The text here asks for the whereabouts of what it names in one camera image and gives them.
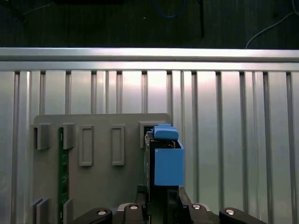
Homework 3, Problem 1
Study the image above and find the hard disk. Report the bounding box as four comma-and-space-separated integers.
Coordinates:
143, 123, 185, 210

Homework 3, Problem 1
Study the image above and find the grey plastic parts rack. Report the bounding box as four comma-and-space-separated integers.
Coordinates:
29, 113, 173, 224

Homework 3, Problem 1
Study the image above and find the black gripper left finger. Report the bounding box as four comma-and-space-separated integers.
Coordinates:
74, 185, 150, 224

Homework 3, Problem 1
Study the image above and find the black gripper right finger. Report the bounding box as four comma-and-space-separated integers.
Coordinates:
167, 186, 262, 224

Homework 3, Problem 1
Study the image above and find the black metal post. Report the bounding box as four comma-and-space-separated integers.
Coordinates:
198, 0, 206, 37

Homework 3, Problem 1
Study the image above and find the blue floor cable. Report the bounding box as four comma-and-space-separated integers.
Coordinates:
154, 0, 188, 19

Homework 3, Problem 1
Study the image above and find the white floor cable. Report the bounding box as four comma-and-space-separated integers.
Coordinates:
245, 10, 299, 49

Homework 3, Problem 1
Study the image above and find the green RAM stick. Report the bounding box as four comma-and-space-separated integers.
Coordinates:
57, 127, 71, 224

